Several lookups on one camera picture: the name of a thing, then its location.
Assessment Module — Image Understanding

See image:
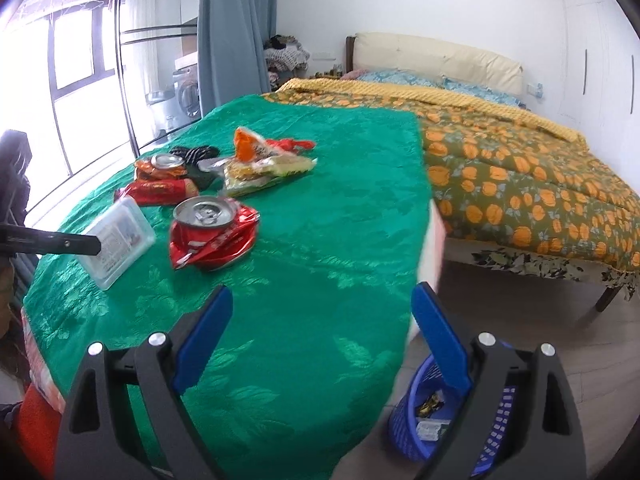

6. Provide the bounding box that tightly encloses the white wardrobe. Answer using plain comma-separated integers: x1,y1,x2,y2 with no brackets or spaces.
555,0,640,161

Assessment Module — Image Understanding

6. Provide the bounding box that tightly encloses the green tablecloth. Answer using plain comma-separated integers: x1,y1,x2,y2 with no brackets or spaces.
22,94,435,480

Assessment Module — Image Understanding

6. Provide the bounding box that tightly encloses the orange stool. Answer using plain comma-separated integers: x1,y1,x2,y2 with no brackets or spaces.
14,384,67,479

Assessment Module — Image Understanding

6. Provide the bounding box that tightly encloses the black chair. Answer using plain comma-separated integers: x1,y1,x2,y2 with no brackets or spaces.
0,129,40,306

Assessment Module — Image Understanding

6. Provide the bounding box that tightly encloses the orange white plastic bag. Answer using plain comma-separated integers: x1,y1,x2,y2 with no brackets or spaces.
233,127,273,163

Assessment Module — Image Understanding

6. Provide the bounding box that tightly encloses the yellow noodle packet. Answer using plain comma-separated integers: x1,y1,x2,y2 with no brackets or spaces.
221,154,319,198

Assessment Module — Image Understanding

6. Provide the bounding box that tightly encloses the red plastic bag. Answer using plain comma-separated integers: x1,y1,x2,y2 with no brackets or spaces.
269,138,317,155

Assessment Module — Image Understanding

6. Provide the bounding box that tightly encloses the pumpkin print quilt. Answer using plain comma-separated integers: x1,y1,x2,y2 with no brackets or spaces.
262,77,640,286

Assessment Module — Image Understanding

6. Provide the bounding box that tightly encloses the crushed red drink can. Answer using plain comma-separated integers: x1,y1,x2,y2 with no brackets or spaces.
168,195,262,272

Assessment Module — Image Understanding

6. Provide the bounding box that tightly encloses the pile of clothes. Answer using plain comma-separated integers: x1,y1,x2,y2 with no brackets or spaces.
263,34,312,81

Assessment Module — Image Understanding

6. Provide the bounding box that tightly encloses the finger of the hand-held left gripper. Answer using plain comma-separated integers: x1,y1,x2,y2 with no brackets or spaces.
0,224,102,257

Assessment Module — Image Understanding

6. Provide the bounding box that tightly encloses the orange drink can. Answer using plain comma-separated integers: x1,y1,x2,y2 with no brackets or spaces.
134,152,187,182

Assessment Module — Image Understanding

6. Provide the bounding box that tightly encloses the cream padded headboard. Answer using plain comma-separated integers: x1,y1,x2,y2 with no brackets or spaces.
354,32,525,97

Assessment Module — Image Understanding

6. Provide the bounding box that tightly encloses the glass sliding door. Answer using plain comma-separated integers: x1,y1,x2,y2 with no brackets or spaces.
114,0,202,153

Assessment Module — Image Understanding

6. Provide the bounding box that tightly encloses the dark green packet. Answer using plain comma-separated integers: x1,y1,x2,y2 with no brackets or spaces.
182,162,223,195

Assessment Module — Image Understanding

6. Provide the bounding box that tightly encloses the black rope bundle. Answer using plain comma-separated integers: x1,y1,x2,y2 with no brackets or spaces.
169,144,222,163

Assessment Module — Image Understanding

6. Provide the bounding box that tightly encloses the blue curtain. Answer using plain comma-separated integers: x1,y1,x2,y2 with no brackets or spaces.
197,0,279,117

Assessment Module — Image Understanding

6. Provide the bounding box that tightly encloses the gold candy wrapper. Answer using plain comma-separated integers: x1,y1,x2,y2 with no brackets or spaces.
416,392,447,417

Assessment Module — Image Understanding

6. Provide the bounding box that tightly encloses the red snack packet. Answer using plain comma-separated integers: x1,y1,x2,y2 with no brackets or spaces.
114,178,202,207

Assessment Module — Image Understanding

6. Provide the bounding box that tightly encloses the clear plastic box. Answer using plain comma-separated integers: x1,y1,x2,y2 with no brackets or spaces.
81,195,157,291

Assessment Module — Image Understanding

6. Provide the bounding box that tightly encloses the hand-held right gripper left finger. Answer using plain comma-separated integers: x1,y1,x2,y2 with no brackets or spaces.
54,284,234,480

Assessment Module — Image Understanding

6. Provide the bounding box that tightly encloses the blue floral pillow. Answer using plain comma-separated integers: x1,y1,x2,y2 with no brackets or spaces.
357,70,523,107

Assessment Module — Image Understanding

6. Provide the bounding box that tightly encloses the washing machine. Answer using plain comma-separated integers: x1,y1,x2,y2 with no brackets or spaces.
172,67,202,122

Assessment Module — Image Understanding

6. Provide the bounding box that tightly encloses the blue plastic basket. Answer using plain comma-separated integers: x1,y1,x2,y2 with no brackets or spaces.
387,354,518,478

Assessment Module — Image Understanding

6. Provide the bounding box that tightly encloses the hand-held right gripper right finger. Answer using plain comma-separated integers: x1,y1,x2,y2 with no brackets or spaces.
410,281,588,480

